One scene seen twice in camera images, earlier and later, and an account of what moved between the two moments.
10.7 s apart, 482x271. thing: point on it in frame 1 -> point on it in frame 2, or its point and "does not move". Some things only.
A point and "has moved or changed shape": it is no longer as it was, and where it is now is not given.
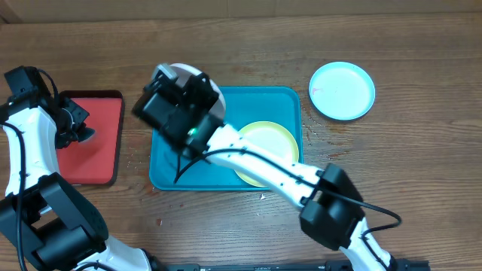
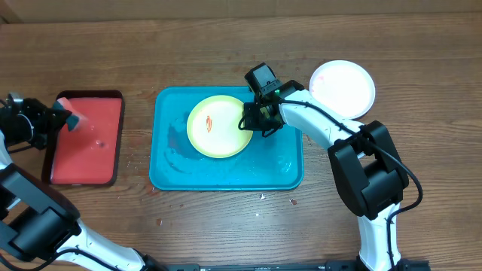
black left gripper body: x=73 y=119 -> x=33 y=123
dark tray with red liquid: x=95 y=162 does not move
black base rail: x=398 y=265 does not move
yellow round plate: x=273 y=138 has moved or changed shape
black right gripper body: x=199 y=95 -> x=257 y=121
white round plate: x=184 y=73 -> x=343 y=86
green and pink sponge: x=85 y=134 has moved or changed shape
